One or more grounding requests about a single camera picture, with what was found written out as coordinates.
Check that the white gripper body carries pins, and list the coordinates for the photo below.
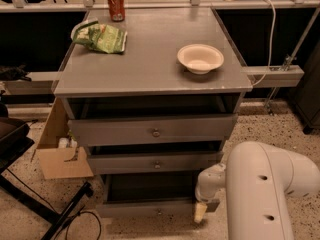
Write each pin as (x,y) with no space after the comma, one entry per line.
(207,184)

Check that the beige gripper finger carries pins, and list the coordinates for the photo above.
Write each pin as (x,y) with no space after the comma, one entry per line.
(199,212)

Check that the grey bottom drawer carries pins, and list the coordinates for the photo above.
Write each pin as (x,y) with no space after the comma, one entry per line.
(146,209)

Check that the grey drawer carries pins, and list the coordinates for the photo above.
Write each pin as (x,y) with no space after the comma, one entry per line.
(153,162)
(146,209)
(152,130)

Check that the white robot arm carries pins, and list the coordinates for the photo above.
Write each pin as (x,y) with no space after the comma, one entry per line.
(257,178)

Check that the grey top drawer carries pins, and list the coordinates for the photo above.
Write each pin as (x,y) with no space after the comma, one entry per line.
(152,130)

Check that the grey drawer cabinet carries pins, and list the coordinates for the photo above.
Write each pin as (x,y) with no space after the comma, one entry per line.
(143,105)

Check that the grey middle drawer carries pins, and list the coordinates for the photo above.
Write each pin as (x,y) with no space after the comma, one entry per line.
(153,162)

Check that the white paper bowl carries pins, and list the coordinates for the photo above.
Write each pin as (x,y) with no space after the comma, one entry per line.
(199,58)

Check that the black stand leg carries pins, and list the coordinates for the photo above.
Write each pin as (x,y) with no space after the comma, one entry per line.
(55,219)

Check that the brown cardboard box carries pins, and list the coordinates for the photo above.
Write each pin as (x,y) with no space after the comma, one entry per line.
(59,156)

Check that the green chip bag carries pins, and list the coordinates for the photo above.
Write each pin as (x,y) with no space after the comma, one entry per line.
(99,37)

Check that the black chair seat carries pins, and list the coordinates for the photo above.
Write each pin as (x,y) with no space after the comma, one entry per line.
(13,140)

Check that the red soda can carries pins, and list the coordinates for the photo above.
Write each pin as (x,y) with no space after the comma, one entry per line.
(116,10)

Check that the metal rail frame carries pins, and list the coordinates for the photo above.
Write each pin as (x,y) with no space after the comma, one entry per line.
(166,4)

